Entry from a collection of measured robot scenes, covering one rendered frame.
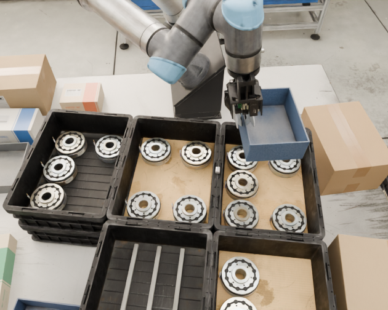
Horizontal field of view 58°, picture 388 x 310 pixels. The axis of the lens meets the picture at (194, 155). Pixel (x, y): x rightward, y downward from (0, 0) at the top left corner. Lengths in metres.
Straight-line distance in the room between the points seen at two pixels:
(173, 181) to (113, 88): 0.69
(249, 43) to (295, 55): 2.43
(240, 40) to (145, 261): 0.66
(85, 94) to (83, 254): 0.69
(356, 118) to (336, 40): 2.04
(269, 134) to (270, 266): 0.37
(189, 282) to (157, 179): 0.35
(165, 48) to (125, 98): 0.90
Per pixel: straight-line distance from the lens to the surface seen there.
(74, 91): 1.60
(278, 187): 1.17
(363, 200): 1.41
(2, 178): 1.50
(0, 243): 1.28
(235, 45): 0.71
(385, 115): 2.84
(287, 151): 0.91
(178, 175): 1.17
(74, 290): 1.20
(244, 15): 0.67
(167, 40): 0.76
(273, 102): 1.05
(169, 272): 1.03
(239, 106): 0.80
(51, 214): 1.06
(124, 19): 0.85
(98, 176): 1.21
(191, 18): 0.75
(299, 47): 3.22
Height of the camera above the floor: 1.80
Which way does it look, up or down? 53 degrees down
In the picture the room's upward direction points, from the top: straight up
